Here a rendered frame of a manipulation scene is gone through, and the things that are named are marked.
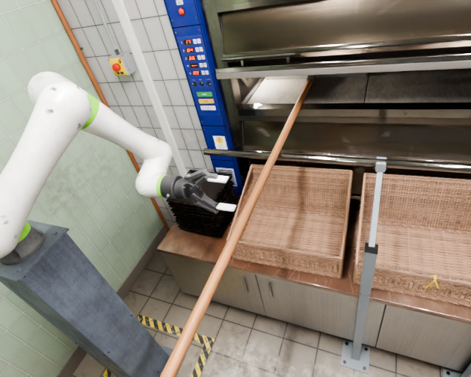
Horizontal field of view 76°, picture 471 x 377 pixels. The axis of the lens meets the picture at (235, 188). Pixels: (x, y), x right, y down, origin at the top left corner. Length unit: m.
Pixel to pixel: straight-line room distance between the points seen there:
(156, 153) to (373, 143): 0.99
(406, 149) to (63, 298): 1.54
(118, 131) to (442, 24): 1.17
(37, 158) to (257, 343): 1.59
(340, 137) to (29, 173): 1.27
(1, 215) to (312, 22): 1.22
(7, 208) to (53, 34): 1.22
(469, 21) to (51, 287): 1.67
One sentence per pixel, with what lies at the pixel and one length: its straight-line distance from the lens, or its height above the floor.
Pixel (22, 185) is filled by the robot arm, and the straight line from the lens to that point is 0.95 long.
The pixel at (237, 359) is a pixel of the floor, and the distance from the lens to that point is 2.04.
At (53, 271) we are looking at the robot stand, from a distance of 1.26.
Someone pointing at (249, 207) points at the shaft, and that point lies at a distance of 0.98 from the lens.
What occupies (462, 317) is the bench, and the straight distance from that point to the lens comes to 1.56.
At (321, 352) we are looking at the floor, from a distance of 2.01.
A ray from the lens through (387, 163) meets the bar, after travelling 1.19.
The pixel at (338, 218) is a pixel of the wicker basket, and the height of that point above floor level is 0.59.
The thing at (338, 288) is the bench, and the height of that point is 0.58.
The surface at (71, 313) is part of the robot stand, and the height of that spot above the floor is 0.92.
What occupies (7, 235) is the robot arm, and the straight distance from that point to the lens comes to 1.00.
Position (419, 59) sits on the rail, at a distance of 1.27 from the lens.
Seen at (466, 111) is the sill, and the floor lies 1.17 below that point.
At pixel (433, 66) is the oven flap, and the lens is 1.28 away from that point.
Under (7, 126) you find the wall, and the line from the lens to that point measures 1.80.
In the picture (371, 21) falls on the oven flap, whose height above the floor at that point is 1.53.
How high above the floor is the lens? 1.88
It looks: 39 degrees down
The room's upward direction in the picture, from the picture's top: 14 degrees counter-clockwise
